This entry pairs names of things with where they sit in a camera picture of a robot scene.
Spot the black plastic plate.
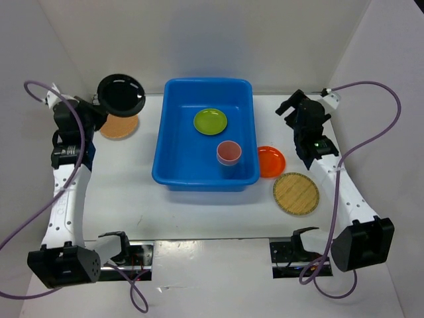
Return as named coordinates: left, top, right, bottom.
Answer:
left=97, top=74, right=146, bottom=118

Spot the orange woven bamboo plate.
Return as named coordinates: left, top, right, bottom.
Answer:
left=100, top=115, right=138, bottom=139

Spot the orange plastic plate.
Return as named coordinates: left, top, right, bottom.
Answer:
left=258, top=146, right=286, bottom=178

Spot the yellow woven bamboo plate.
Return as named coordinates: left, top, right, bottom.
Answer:
left=272, top=172, right=320, bottom=217

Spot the pink plastic cup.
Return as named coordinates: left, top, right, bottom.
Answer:
left=217, top=140, right=242, bottom=166

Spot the green plastic plate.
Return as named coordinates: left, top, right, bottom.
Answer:
left=193, top=108, right=228, bottom=136

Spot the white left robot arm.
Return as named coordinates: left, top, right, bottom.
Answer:
left=27, top=91, right=132, bottom=289

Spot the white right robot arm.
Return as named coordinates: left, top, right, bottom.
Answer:
left=276, top=89, right=394, bottom=272

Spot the blue plastic bin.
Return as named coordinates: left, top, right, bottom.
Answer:
left=152, top=78, right=260, bottom=191

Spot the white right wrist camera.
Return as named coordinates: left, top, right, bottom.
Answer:
left=318, top=88, right=341, bottom=113

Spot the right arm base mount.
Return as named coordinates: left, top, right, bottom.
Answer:
left=269, top=240, right=320, bottom=279

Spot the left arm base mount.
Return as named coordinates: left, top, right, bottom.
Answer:
left=85, top=238, right=154, bottom=282

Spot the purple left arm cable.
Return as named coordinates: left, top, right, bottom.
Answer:
left=0, top=79, right=150, bottom=314

